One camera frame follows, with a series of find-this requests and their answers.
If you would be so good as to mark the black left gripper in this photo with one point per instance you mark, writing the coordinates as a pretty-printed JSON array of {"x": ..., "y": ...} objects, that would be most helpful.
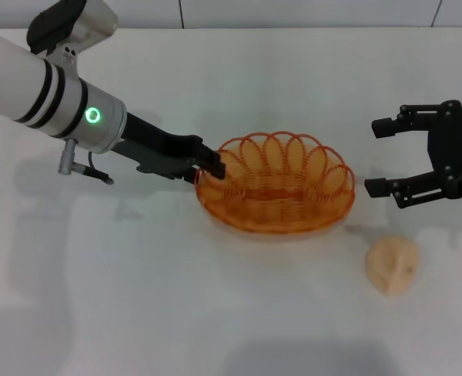
[{"x": 156, "y": 150}]

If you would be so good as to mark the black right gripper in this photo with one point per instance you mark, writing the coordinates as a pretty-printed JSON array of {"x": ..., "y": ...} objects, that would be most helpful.
[{"x": 458, "y": 152}]

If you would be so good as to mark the beige steamed bun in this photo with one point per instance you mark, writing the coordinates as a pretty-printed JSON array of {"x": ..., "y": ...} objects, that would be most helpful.
[{"x": 391, "y": 266}]

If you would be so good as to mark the silver black wrist camera box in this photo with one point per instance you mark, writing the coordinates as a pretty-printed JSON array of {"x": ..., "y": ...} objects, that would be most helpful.
[{"x": 86, "y": 23}]

